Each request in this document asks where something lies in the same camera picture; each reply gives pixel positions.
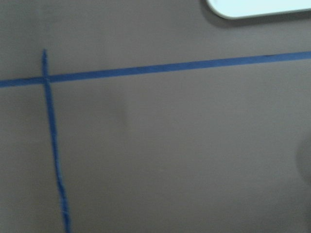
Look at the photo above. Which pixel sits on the cream bear tray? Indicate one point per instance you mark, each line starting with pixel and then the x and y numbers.
pixel 238 9

